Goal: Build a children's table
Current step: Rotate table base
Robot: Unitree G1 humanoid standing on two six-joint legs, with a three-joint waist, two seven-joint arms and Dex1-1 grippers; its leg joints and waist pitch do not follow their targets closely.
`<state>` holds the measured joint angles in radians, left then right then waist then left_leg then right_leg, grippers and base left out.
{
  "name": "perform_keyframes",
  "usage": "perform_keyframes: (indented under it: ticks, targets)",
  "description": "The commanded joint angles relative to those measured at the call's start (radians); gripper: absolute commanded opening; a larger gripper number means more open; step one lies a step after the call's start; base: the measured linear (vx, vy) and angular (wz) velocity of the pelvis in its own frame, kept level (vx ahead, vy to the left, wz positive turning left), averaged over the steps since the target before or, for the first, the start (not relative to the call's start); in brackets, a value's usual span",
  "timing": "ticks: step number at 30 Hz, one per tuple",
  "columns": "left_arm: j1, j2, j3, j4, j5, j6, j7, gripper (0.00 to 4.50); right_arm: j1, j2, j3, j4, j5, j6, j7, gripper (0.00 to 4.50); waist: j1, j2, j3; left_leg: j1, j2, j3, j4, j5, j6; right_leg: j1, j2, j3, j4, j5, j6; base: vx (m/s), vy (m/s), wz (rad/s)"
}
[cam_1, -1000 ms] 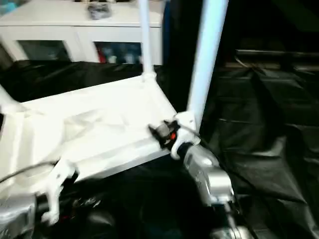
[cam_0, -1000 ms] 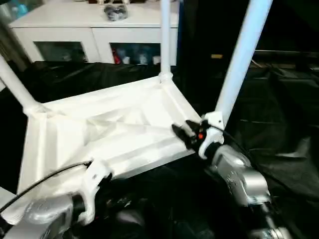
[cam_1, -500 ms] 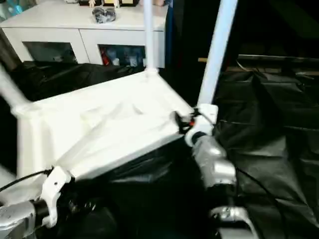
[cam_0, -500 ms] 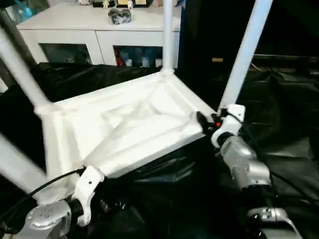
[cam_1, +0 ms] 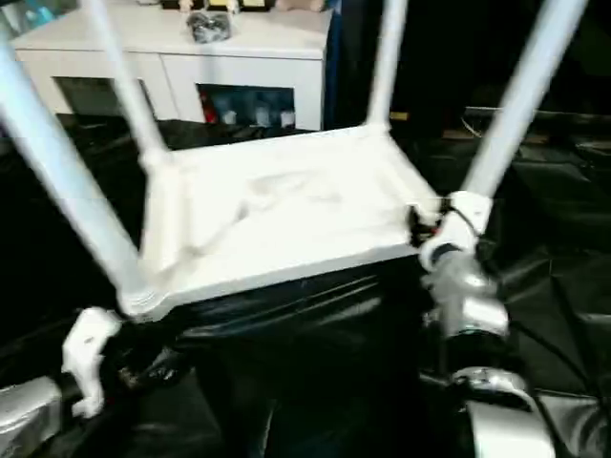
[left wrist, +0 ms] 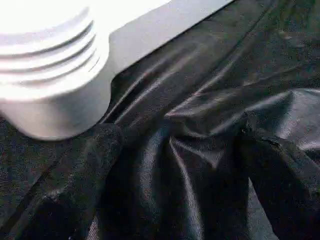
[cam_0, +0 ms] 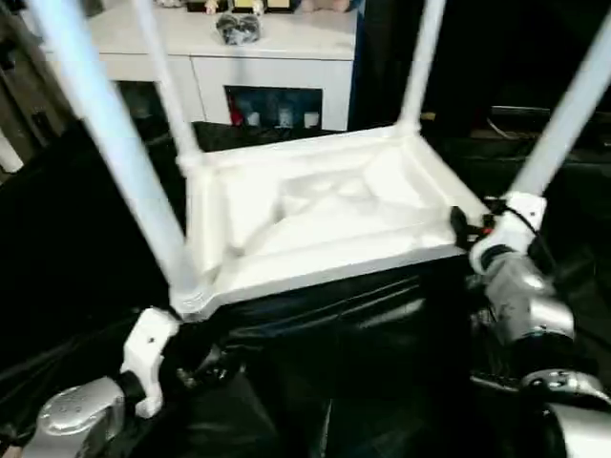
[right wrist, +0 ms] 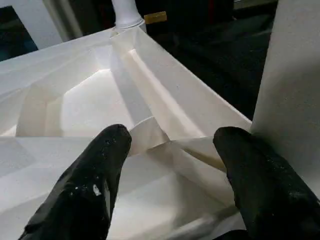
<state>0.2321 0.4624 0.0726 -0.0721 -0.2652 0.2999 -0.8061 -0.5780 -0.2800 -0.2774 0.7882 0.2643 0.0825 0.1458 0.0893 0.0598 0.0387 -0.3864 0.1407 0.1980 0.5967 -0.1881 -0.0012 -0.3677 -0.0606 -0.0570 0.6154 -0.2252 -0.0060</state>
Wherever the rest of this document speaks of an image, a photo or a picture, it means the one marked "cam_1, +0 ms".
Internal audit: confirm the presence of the white plastic table top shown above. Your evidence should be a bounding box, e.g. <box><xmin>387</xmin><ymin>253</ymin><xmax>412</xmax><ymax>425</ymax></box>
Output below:
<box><xmin>121</xmin><ymin>121</ymin><xmax>453</xmax><ymax>324</ymax></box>

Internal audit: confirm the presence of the white plastic table leg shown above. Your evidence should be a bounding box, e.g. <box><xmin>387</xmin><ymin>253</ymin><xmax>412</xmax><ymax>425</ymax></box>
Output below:
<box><xmin>83</xmin><ymin>0</ymin><xmax>172</xmax><ymax>166</ymax></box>
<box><xmin>460</xmin><ymin>0</ymin><xmax>593</xmax><ymax>202</ymax></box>
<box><xmin>0</xmin><ymin>28</ymin><xmax>159</xmax><ymax>312</ymax></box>
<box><xmin>365</xmin><ymin>0</ymin><xmax>408</xmax><ymax>134</ymax></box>

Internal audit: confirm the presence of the black fabric case gold label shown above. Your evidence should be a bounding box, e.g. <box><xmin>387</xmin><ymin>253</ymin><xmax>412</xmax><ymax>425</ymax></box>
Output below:
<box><xmin>331</xmin><ymin>0</ymin><xmax>611</xmax><ymax>139</ymax></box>

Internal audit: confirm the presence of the black plastic mat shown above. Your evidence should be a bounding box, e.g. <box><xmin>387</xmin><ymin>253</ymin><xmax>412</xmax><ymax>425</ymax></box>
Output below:
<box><xmin>0</xmin><ymin>112</ymin><xmax>611</xmax><ymax>458</ymax></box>

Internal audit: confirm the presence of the white cabinet with glass doors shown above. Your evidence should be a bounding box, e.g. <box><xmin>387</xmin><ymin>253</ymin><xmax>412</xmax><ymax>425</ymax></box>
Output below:
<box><xmin>13</xmin><ymin>0</ymin><xmax>334</xmax><ymax>131</ymax></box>

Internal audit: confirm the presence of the clear bag of black parts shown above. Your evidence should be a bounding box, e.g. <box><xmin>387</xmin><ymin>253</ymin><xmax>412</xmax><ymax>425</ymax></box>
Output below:
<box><xmin>185</xmin><ymin>11</ymin><xmax>236</xmax><ymax>46</ymax></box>

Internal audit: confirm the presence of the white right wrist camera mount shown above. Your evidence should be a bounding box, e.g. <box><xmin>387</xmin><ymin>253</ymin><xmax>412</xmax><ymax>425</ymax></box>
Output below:
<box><xmin>419</xmin><ymin>190</ymin><xmax>494</xmax><ymax>272</ymax></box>

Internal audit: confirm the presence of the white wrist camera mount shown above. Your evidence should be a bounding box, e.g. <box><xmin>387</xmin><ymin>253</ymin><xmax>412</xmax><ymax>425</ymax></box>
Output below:
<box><xmin>61</xmin><ymin>306</ymin><xmax>124</xmax><ymax>420</ymax></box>
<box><xmin>419</xmin><ymin>190</ymin><xmax>494</xmax><ymax>272</ymax></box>

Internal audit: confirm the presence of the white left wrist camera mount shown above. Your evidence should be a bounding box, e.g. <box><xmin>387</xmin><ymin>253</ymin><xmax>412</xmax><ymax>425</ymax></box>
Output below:
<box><xmin>61</xmin><ymin>306</ymin><xmax>124</xmax><ymax>420</ymax></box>

